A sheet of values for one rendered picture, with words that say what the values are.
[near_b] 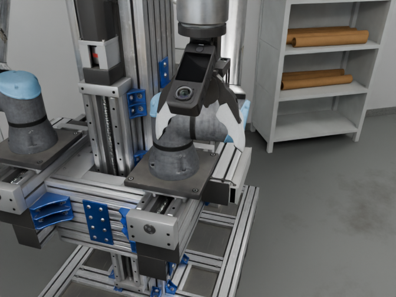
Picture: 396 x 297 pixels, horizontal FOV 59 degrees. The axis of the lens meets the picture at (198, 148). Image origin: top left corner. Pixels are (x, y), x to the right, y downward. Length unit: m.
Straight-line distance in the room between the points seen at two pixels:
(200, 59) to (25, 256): 2.05
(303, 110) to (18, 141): 2.91
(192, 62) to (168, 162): 0.51
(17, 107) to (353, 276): 1.88
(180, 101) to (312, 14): 2.95
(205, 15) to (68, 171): 0.88
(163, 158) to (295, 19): 2.51
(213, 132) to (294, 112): 2.75
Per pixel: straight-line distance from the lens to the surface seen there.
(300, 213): 2.57
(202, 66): 0.50
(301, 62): 3.45
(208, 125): 0.90
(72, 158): 1.34
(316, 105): 3.72
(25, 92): 1.17
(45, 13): 2.95
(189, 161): 0.99
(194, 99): 0.47
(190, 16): 0.51
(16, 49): 3.05
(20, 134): 1.22
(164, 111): 0.58
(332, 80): 3.32
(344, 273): 2.26
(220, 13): 0.51
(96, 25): 1.04
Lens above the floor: 1.62
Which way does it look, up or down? 31 degrees down
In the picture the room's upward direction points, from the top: straight up
